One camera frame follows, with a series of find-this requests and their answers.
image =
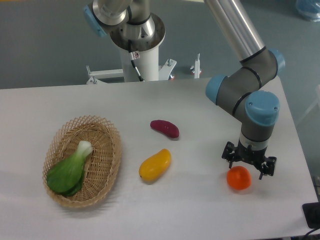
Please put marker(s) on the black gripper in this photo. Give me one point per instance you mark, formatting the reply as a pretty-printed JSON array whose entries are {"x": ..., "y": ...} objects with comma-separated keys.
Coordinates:
[{"x": 246, "y": 154}]

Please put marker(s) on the orange fruit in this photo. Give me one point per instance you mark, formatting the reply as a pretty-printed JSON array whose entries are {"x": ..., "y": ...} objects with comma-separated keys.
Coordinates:
[{"x": 239, "y": 178}]

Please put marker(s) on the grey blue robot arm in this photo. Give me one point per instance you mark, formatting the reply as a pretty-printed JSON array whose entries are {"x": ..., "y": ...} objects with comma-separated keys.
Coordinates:
[{"x": 239, "y": 94}]

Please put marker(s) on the black device at edge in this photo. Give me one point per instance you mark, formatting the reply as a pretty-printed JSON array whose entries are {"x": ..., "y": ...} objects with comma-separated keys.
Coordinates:
[{"x": 311, "y": 213}]

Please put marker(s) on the purple sweet potato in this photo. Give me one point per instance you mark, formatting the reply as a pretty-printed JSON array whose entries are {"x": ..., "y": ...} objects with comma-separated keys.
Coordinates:
[{"x": 165, "y": 127}]

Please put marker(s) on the yellow mango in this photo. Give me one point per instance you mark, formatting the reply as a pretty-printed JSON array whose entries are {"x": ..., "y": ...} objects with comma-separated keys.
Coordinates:
[{"x": 155, "y": 166}]

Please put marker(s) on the woven wicker basket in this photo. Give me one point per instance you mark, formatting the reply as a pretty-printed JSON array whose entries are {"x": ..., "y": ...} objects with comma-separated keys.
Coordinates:
[{"x": 101, "y": 166}]

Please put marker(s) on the blue plastic bag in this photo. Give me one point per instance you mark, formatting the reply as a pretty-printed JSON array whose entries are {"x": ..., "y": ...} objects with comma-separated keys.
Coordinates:
[{"x": 309, "y": 9}]

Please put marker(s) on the green bok choy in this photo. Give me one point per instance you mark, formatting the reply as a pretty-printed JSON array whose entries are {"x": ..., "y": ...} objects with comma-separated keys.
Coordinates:
[{"x": 66, "y": 177}]

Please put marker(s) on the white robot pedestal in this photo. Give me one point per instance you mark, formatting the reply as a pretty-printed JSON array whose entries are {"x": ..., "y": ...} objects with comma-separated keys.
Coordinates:
[{"x": 138, "y": 46}]

